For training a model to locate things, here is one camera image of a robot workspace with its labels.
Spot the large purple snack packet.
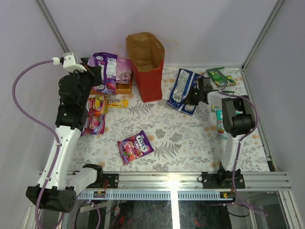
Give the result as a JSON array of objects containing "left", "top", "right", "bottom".
[{"left": 87, "top": 52, "right": 118, "bottom": 94}]

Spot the yellow chocolate candy packet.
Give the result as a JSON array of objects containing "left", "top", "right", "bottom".
[{"left": 107, "top": 99, "right": 128, "bottom": 108}]

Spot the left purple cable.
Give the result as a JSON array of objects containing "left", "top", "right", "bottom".
[{"left": 12, "top": 59, "right": 101, "bottom": 229}]

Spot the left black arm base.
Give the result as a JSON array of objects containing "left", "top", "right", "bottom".
[{"left": 96, "top": 173, "right": 119, "bottom": 190}]

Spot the green snack packet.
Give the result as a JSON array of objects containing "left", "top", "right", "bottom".
[
  {"left": 208, "top": 91, "right": 225, "bottom": 112},
  {"left": 206, "top": 67, "right": 237, "bottom": 87}
]

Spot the red paper bag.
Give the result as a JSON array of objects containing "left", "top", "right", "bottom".
[{"left": 124, "top": 32, "right": 178, "bottom": 103}]

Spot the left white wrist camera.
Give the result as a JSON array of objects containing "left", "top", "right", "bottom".
[{"left": 63, "top": 52, "right": 87, "bottom": 73}]

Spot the orange wooden tray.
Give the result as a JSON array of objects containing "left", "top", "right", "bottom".
[{"left": 90, "top": 77, "right": 133, "bottom": 95}]

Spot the teal candy packet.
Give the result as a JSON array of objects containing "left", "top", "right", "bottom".
[{"left": 216, "top": 110, "right": 227, "bottom": 140}]

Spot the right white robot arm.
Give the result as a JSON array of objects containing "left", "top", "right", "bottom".
[{"left": 183, "top": 77, "right": 259, "bottom": 172}]

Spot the purple cable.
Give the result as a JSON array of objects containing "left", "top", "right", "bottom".
[
  {"left": 196, "top": 69, "right": 269, "bottom": 217},
  {"left": 12, "top": 59, "right": 101, "bottom": 229}
]

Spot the purple folded cloth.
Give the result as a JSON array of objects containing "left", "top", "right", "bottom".
[{"left": 88, "top": 55, "right": 132, "bottom": 84}]

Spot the purple candy packet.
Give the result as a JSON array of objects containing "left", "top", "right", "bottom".
[
  {"left": 81, "top": 114, "right": 105, "bottom": 136},
  {"left": 117, "top": 130, "right": 154, "bottom": 165}
]

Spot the blue snack packet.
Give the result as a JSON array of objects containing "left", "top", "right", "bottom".
[{"left": 167, "top": 69, "right": 201, "bottom": 116}]

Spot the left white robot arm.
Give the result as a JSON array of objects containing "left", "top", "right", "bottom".
[{"left": 26, "top": 65, "right": 104, "bottom": 213}]

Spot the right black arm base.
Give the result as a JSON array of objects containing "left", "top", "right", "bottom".
[{"left": 202, "top": 168, "right": 245, "bottom": 189}]

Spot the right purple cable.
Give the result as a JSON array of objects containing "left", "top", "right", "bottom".
[{"left": 196, "top": 69, "right": 269, "bottom": 217}]

